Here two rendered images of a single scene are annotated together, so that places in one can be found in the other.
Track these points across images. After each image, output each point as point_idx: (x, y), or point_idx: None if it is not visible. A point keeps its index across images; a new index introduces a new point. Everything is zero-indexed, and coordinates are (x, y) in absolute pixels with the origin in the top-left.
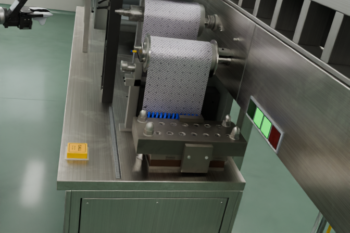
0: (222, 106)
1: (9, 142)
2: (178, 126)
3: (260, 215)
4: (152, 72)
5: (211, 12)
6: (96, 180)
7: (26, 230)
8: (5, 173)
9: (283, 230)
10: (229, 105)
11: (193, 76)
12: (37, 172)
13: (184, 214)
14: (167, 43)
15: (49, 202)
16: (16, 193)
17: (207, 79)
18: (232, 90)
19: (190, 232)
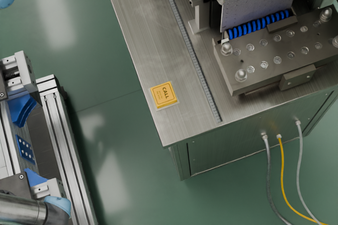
0: None
1: None
2: (269, 44)
3: None
4: (229, 4)
5: None
6: (198, 133)
7: (94, 66)
8: None
9: None
10: None
11: None
12: None
13: (287, 111)
14: None
15: (100, 18)
16: (58, 17)
17: None
18: None
19: (293, 114)
